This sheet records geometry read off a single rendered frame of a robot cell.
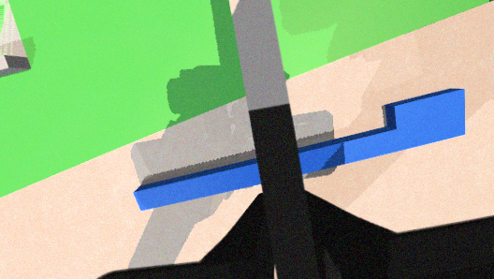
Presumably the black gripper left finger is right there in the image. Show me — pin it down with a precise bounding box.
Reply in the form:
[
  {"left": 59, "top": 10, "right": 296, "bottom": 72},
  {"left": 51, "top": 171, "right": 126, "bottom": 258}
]
[{"left": 97, "top": 193, "right": 274, "bottom": 279}]

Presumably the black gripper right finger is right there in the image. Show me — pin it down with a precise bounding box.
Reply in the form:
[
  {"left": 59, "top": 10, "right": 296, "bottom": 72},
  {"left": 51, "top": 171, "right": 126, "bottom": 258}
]
[{"left": 305, "top": 190, "right": 494, "bottom": 279}]

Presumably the green flat mat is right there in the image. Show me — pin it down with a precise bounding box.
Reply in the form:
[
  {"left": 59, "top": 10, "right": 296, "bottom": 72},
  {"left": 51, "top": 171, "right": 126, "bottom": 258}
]
[{"left": 0, "top": 0, "right": 494, "bottom": 198}]

